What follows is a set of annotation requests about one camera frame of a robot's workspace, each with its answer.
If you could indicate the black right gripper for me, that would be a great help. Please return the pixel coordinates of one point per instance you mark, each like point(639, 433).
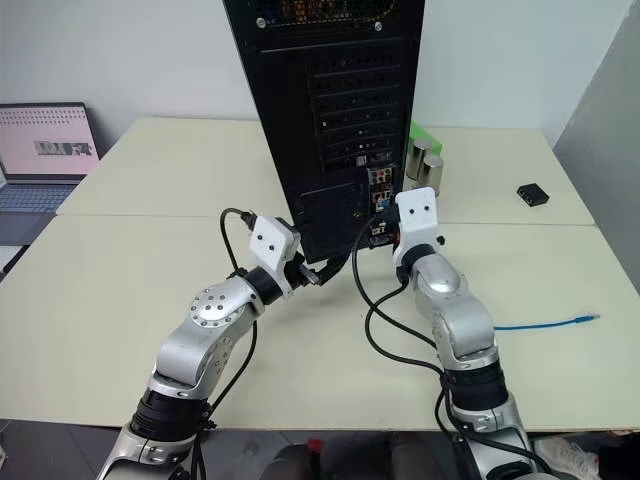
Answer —
point(391, 217)

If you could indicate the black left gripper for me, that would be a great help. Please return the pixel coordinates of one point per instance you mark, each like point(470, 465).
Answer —
point(300, 270)

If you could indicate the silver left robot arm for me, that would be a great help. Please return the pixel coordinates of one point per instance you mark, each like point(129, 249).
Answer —
point(200, 340)

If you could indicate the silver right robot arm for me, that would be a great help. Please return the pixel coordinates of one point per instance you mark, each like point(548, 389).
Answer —
point(460, 320)

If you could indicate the black computer tower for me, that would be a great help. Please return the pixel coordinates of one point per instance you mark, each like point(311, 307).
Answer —
point(300, 125)

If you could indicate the silver metal cylinder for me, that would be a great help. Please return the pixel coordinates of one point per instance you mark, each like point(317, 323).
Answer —
point(433, 174)
point(418, 159)

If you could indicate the green box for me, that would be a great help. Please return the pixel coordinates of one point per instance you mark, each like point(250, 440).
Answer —
point(425, 136)

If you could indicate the small black network adapter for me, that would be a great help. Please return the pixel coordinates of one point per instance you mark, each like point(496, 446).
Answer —
point(532, 194)

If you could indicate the dark rounded shape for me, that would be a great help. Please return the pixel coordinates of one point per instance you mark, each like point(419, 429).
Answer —
point(350, 457)

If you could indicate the grey partition panel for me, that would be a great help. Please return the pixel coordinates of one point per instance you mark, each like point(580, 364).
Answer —
point(605, 150)

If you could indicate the white shoe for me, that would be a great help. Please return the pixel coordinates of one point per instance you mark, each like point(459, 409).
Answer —
point(567, 457)

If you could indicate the grey open laptop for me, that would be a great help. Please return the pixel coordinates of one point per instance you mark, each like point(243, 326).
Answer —
point(35, 165)

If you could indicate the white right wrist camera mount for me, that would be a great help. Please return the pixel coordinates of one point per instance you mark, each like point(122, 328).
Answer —
point(417, 215)

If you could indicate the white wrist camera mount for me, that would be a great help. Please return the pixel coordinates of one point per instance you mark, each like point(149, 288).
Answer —
point(417, 215)
point(270, 242)

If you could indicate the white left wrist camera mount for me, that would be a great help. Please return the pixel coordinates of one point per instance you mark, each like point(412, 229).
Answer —
point(270, 242)

